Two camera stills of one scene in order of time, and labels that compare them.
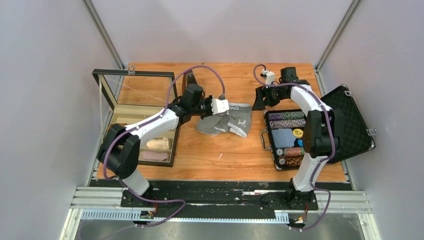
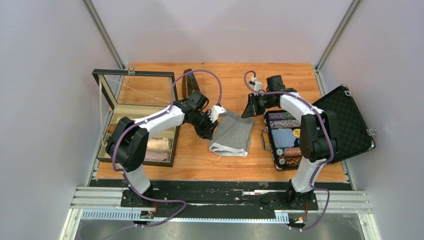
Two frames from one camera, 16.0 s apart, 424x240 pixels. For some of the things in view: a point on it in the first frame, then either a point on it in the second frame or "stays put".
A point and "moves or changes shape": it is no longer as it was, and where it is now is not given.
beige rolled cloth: (159, 144) stays put
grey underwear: (238, 120) moves or changes shape
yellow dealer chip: (298, 133) stays put
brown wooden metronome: (188, 78) stays put
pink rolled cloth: (153, 155) stays put
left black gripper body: (203, 109) → (202, 122)
